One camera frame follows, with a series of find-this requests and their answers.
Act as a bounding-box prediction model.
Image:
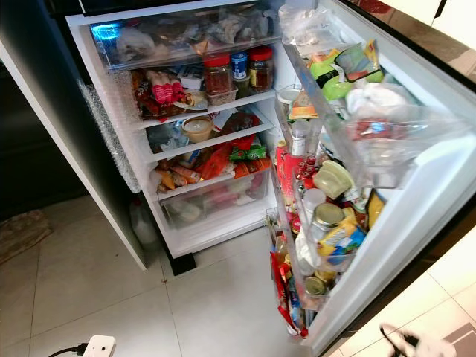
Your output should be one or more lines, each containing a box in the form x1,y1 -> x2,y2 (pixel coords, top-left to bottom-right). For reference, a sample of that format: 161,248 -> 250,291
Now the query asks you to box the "black fridge with white interior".
0,0 -> 476,357

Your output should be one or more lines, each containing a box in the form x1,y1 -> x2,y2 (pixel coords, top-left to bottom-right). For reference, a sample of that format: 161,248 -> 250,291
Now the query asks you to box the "white open fridge door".
268,0 -> 476,357

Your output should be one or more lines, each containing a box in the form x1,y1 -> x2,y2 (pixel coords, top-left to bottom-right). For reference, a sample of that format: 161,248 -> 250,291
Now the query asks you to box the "brown patterned doormat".
0,208 -> 46,262

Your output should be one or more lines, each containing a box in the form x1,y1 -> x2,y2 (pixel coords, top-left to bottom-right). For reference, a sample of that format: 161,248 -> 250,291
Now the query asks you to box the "bubble wrap strip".
80,80 -> 143,193

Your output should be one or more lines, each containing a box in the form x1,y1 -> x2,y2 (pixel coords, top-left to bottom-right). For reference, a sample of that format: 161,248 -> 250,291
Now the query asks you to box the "clear plastic floor bottle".
130,197 -> 158,251

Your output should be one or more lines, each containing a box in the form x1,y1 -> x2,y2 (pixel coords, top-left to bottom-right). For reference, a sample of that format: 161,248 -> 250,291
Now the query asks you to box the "pink food packet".
152,74 -> 187,109

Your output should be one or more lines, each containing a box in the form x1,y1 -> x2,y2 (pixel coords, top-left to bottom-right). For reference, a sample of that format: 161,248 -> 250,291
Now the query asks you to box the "beige bowl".
182,115 -> 216,144

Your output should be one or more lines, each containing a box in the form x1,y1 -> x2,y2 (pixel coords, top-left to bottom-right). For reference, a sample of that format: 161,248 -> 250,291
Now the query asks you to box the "clear crisper drawer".
156,167 -> 273,231

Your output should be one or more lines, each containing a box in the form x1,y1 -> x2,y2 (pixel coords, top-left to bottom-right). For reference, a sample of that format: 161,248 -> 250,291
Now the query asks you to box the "orange red food packet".
197,144 -> 236,180

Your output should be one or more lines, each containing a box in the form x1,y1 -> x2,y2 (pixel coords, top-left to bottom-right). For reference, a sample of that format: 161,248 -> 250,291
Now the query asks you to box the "clear chiller drawer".
91,6 -> 284,72

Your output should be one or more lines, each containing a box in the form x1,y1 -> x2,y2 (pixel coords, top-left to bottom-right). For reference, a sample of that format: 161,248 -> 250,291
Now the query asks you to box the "wide red lid jar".
202,54 -> 236,97

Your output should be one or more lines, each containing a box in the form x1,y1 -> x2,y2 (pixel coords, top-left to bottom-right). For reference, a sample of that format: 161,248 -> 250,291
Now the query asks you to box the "green snack packet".
229,141 -> 269,163

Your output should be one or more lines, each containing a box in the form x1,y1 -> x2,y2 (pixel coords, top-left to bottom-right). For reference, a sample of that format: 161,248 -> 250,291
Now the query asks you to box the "blue lid jar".
231,51 -> 252,92

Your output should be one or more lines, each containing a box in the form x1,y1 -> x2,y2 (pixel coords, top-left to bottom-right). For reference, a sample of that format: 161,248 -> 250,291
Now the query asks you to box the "dark red lid jar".
249,46 -> 277,92

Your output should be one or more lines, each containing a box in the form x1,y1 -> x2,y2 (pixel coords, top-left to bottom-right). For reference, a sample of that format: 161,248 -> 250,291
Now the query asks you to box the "red carton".
274,141 -> 303,201

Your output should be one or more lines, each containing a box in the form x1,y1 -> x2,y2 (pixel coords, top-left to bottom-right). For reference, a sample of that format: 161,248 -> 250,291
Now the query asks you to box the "white cup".
277,86 -> 303,109

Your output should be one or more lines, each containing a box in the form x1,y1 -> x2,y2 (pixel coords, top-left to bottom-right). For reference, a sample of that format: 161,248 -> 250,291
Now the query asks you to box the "red packets bundle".
270,249 -> 306,338

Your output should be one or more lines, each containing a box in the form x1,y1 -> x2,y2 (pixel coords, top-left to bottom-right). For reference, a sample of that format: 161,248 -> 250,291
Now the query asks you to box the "orange sachet packet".
290,89 -> 320,122

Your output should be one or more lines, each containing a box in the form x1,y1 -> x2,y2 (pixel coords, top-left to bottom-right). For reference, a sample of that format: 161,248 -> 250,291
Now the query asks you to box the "white cap bottle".
301,187 -> 327,221

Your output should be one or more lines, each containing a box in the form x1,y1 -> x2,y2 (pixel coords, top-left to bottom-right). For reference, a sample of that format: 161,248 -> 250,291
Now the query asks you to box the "gold lid glass jar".
309,202 -> 347,247

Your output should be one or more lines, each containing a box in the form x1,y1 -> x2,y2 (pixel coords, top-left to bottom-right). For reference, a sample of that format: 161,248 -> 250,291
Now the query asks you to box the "pale green lid container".
312,160 -> 355,200

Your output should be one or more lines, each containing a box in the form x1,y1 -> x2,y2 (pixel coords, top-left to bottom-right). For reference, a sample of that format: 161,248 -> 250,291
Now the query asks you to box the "small metal can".
311,277 -> 336,299

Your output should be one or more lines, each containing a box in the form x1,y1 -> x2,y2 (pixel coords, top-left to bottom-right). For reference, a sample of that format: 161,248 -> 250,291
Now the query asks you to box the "yellow blue food pack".
318,217 -> 370,266

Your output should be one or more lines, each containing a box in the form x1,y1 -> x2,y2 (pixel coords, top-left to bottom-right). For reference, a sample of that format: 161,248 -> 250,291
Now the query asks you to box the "yellow sauce packet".
367,190 -> 388,228

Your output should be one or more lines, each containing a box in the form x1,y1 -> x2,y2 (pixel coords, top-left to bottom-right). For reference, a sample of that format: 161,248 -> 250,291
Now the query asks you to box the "green yellow snack bag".
335,39 -> 387,83

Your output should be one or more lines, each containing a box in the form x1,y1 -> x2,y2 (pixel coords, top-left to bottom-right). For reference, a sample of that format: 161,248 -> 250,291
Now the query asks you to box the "white plastic bag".
346,82 -> 414,122

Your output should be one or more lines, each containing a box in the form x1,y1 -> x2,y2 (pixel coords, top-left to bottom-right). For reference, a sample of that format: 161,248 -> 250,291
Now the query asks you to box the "clear door shelf bin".
283,41 -> 466,189

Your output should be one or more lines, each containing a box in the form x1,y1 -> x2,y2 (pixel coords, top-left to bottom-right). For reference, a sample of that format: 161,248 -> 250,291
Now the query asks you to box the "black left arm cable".
48,343 -> 87,357

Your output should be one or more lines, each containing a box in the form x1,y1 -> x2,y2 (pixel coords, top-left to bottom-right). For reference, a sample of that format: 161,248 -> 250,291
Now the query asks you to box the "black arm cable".
379,324 -> 421,350
48,343 -> 87,357

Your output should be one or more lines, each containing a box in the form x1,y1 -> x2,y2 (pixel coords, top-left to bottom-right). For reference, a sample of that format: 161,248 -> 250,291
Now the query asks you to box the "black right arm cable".
379,324 -> 421,350

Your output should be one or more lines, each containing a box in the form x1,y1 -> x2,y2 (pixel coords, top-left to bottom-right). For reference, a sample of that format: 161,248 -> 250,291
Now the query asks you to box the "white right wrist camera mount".
413,336 -> 469,357

